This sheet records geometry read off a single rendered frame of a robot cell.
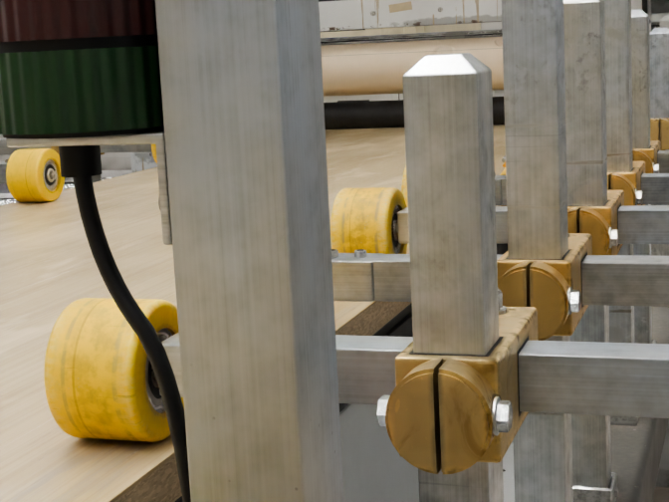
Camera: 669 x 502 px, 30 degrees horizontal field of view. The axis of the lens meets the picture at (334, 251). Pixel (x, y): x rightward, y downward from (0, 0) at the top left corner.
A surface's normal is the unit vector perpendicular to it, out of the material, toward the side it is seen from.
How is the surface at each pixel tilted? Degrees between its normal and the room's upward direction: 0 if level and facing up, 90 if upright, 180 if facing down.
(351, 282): 90
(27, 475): 0
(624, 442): 0
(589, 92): 90
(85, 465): 0
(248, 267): 90
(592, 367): 90
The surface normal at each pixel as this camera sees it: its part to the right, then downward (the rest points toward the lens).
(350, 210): -0.29, -0.39
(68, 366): -0.31, -0.12
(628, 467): -0.05, -0.98
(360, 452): 0.95, 0.00
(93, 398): -0.30, 0.36
